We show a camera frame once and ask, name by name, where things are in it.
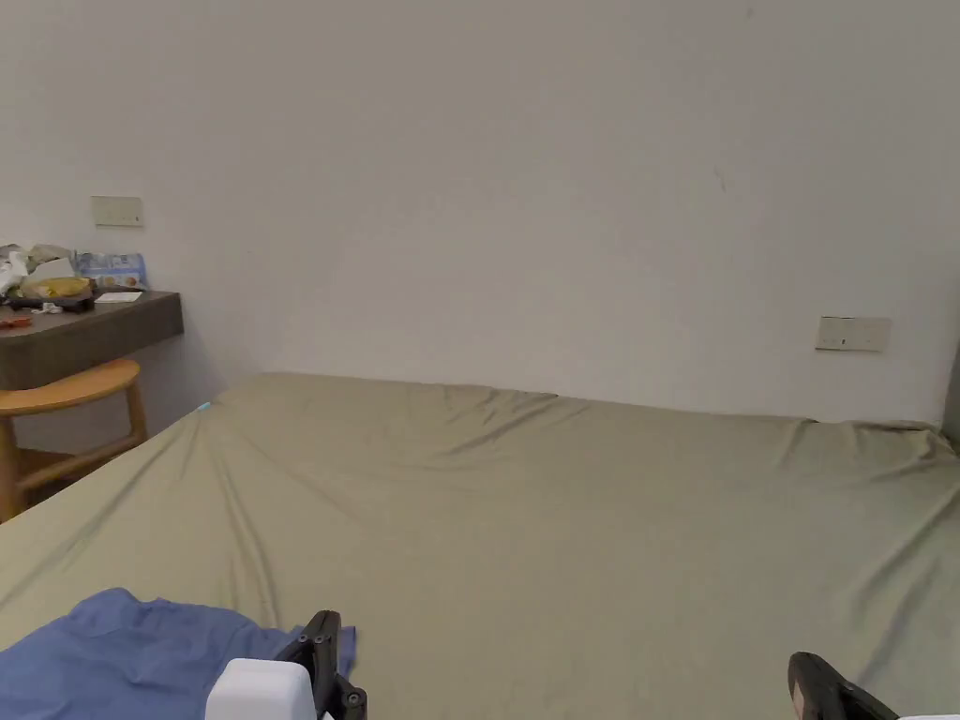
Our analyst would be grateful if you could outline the dark brown wall desk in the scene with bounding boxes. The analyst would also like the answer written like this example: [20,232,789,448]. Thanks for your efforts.
[0,243,185,392]

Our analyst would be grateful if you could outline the wooden chair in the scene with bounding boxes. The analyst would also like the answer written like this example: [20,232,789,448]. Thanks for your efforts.
[0,358,148,523]

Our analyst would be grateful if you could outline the blue garment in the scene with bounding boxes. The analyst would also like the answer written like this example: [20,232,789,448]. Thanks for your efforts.
[0,588,358,720]

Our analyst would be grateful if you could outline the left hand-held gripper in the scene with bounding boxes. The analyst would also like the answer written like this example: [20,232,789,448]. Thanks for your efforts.
[203,610,369,720]

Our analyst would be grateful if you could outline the white wall switch panel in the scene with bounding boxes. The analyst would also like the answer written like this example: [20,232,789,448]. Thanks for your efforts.
[815,315,893,353]
[90,194,145,230]

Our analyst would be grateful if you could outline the bed with beige sheet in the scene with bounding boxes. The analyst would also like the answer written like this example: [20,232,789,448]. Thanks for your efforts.
[0,370,960,720]

